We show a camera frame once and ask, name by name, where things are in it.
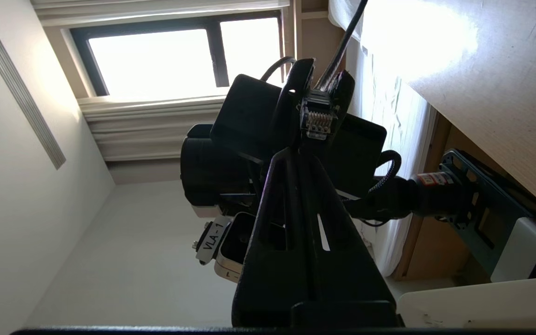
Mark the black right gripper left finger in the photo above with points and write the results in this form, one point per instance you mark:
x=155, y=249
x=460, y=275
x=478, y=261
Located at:
x=268, y=279

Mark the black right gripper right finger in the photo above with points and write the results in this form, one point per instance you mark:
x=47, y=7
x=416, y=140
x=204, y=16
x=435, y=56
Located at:
x=351, y=279

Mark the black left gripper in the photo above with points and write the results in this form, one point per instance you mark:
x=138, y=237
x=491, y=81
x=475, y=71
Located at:
x=244, y=116

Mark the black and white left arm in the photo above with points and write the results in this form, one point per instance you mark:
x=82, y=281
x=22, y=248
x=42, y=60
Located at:
x=203, y=172

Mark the brown wooden cabinet panel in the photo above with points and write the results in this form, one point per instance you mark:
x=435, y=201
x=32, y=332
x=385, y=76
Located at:
x=314, y=42

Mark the white bed sheet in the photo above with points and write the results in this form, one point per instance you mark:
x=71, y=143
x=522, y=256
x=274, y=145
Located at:
x=403, y=116

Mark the wooden desk side panel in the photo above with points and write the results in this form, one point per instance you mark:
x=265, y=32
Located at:
x=431, y=242

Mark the dark framed window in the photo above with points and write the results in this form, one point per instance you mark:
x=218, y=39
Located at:
x=156, y=60

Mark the beige pleated curtain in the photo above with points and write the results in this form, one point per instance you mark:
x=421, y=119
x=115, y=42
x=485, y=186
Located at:
x=147, y=125

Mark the white and grey robot torso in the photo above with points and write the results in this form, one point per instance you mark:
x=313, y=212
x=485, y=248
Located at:
x=524, y=246

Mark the long slotted air vent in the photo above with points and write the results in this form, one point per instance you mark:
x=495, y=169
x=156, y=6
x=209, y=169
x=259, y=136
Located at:
x=21, y=97

